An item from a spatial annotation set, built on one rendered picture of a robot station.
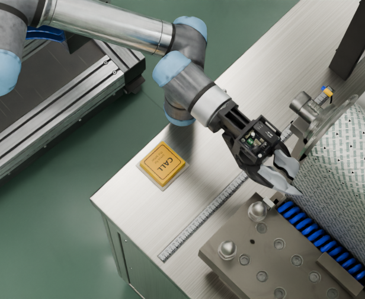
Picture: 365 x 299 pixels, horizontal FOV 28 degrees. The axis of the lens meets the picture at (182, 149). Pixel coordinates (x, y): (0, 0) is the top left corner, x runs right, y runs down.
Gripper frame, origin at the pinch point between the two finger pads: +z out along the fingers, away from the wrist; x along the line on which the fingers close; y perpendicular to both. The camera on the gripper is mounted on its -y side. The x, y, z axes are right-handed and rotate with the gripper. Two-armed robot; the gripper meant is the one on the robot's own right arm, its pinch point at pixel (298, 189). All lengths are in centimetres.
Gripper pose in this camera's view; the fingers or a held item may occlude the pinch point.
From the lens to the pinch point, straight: 140.1
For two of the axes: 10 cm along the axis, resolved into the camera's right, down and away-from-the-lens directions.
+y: 0.3, -3.3, -9.4
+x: 7.0, -6.7, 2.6
